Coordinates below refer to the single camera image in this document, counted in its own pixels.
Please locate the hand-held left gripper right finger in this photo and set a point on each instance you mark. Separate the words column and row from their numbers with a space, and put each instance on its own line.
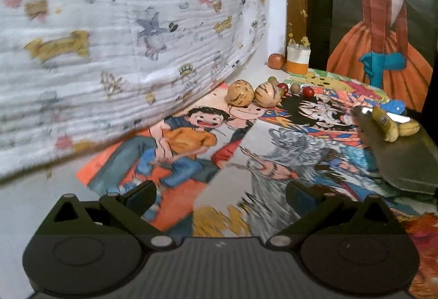
column 297, row 193

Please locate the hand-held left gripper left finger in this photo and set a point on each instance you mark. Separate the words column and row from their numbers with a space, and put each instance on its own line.
column 143, row 193

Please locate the striped pepino melon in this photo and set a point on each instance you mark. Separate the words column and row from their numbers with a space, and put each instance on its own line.
column 240, row 92
column 268, row 94

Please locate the small red fruit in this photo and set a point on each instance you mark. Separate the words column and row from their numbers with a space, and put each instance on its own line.
column 309, row 91
column 282, row 86

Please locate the metal tray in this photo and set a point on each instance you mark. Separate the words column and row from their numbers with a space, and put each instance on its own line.
column 403, row 162

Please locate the small brown ball fruit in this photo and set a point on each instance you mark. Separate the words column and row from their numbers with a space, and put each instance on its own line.
column 295, row 88

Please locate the yellow banana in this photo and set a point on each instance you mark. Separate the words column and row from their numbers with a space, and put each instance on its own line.
column 385, row 126
column 409, row 128

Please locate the yellow smiley poster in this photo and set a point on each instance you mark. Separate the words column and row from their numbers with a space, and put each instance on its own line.
column 325, row 81

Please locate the orange and white jar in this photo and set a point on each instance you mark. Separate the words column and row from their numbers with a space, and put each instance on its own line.
column 298, row 61

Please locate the brown round fruit by cup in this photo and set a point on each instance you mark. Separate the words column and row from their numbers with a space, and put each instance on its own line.
column 276, row 61

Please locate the orange printed cloth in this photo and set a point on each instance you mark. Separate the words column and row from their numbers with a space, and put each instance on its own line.
column 426, row 251

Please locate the yellow dried flowers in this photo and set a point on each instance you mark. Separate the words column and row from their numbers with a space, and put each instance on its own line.
column 301, row 41

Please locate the white cartoon printed blanket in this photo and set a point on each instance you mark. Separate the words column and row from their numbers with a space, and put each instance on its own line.
column 113, row 39

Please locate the orange dress wall poster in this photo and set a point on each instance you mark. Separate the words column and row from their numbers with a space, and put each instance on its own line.
column 383, row 56

